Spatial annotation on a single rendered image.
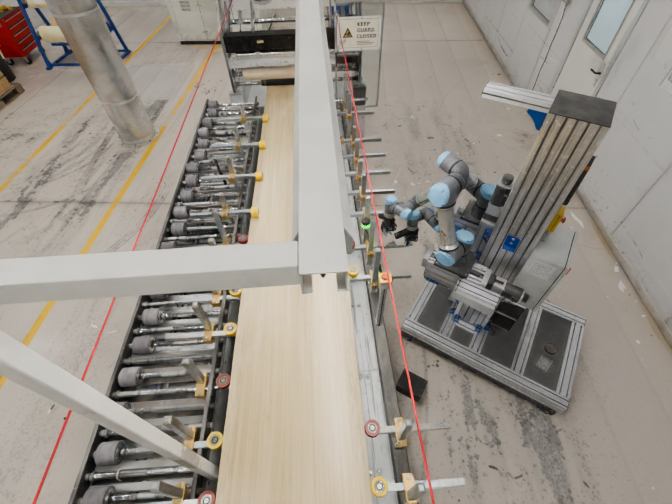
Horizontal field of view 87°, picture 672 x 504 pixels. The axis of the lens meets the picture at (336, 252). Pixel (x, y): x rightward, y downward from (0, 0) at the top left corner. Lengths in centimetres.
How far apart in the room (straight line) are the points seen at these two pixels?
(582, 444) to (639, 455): 37
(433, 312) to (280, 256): 269
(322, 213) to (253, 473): 162
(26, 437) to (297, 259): 338
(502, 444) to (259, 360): 187
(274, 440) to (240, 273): 157
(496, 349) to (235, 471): 207
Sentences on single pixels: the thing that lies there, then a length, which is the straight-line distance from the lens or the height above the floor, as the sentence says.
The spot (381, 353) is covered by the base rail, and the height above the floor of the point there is 70.
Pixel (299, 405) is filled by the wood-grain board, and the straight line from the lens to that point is 205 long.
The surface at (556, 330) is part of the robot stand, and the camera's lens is 344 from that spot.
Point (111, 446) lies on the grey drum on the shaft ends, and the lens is 236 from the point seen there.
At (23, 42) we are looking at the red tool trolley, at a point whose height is 35.
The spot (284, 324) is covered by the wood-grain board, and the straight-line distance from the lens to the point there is 225.
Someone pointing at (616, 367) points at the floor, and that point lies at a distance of 379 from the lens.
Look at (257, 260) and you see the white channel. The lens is 52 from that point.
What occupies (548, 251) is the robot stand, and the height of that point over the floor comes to 123.
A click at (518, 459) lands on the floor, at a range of 314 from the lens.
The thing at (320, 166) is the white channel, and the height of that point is 246.
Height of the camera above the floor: 286
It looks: 50 degrees down
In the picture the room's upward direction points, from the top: 2 degrees counter-clockwise
